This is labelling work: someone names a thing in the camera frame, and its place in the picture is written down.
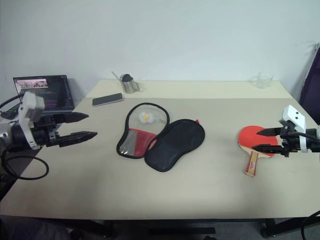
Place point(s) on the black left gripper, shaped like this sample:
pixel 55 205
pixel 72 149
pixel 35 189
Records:
pixel 46 135

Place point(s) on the open laptop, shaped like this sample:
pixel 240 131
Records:
pixel 55 92

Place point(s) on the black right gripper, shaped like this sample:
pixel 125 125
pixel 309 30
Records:
pixel 291 143

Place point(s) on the black smartphone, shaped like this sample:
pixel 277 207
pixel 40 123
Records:
pixel 107 99

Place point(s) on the red table tennis paddle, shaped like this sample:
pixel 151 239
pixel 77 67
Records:
pixel 247 136

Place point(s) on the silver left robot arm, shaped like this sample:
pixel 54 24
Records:
pixel 17 136

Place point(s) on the clear glass cup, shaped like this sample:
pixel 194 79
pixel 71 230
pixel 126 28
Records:
pixel 262 82

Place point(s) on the stainless steel cup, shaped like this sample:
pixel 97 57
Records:
pixel 129 86

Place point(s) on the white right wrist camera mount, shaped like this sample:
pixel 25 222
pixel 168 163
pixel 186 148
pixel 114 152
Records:
pixel 295 117

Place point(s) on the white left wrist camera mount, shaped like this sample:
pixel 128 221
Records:
pixel 31 105

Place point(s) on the black object in cup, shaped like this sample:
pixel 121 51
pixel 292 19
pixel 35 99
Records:
pixel 127 78

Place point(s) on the thin metal stick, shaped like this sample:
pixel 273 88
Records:
pixel 115 75

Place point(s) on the black office chair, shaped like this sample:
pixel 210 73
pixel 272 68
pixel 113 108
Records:
pixel 312 95

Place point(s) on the black device with green light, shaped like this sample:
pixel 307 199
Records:
pixel 10 113

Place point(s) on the black table frame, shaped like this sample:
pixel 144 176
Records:
pixel 175 230

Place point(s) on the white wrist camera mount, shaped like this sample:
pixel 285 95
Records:
pixel 31 105
pixel 295 117

